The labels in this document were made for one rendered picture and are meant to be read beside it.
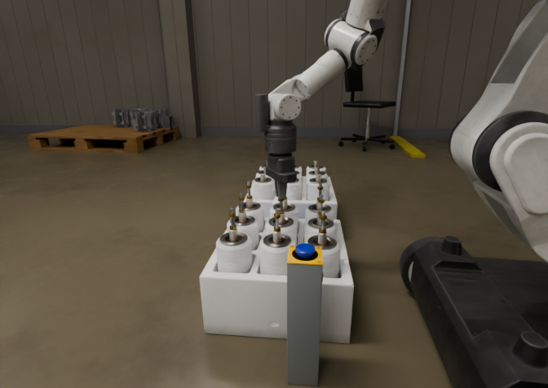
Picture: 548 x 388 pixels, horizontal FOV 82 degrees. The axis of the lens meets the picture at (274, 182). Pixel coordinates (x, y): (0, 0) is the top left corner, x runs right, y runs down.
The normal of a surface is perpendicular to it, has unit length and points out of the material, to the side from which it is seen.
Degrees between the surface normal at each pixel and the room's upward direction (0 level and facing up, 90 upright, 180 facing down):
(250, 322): 90
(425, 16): 90
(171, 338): 0
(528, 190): 90
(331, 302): 90
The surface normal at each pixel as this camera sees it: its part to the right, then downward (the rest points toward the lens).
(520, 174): -0.15, 0.30
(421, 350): -0.01, -0.95
